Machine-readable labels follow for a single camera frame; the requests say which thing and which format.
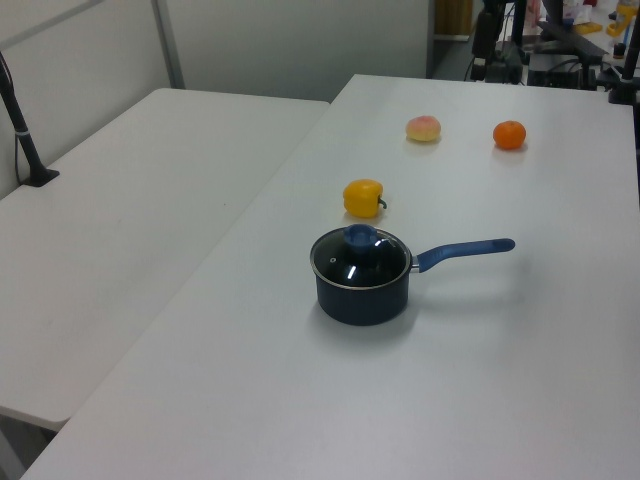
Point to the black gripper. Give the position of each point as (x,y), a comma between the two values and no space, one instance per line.
(485,32)

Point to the glass lid with blue knob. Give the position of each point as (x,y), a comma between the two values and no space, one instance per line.
(360,260)

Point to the black tripod pole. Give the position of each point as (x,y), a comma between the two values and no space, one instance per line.
(518,30)

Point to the brown wooden door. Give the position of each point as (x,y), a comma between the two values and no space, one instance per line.
(452,17)

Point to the orange tangerine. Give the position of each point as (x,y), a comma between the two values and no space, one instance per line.
(509,135)

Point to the black computer box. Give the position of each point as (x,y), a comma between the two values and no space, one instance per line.
(555,70)

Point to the pink yellow peach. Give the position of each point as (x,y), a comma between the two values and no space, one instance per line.
(423,128)

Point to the black slanted monitor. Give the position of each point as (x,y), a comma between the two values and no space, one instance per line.
(570,37)

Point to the black clamp pole stand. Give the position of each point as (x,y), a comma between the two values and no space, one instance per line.
(626,75)

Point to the yellow background object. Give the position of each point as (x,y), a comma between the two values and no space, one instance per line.
(620,20)

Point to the yellow bell pepper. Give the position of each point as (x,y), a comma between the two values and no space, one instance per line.
(362,199)

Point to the dark blue saucepan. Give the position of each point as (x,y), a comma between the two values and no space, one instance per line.
(362,302)

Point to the grey partition post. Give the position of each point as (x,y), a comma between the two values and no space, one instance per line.
(169,45)

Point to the black camera stand with base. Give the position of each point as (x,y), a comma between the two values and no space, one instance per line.
(22,135)

